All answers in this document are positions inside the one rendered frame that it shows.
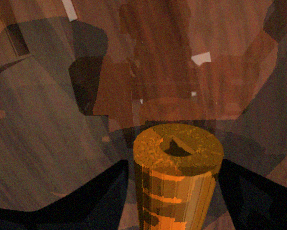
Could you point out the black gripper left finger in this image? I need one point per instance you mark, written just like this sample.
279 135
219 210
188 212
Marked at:
97 205

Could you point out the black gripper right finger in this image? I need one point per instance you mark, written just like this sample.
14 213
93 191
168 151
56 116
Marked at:
254 203

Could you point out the orange cylinder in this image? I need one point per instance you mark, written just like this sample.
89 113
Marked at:
176 167

